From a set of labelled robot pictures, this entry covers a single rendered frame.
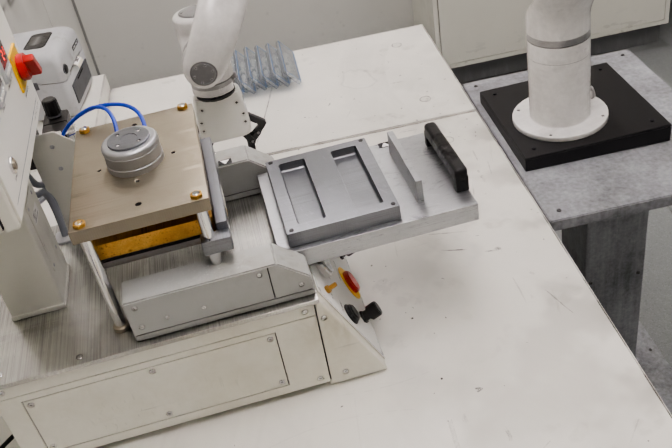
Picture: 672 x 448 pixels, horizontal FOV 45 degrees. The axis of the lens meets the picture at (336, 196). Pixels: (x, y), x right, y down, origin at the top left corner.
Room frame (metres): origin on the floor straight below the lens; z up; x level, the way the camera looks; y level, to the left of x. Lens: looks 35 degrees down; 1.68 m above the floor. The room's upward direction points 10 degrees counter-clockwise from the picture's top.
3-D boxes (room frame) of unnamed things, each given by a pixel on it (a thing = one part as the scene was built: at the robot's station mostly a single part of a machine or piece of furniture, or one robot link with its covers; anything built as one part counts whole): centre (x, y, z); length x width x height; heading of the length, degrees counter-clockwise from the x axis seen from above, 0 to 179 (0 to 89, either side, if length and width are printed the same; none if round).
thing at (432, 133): (1.03, -0.18, 0.99); 0.15 x 0.02 x 0.04; 7
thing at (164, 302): (0.85, 0.18, 0.96); 0.25 x 0.05 x 0.07; 97
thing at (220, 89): (1.41, 0.19, 1.00); 0.09 x 0.08 x 0.03; 97
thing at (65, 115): (1.18, 0.42, 1.05); 0.15 x 0.05 x 0.15; 7
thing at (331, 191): (1.01, 0.01, 0.98); 0.20 x 0.17 x 0.03; 7
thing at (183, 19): (1.40, 0.19, 1.08); 0.09 x 0.08 x 0.13; 2
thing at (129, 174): (1.00, 0.30, 1.08); 0.31 x 0.24 x 0.13; 7
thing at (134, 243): (0.99, 0.26, 1.07); 0.22 x 0.17 x 0.10; 7
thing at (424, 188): (1.02, -0.04, 0.97); 0.30 x 0.22 x 0.08; 97
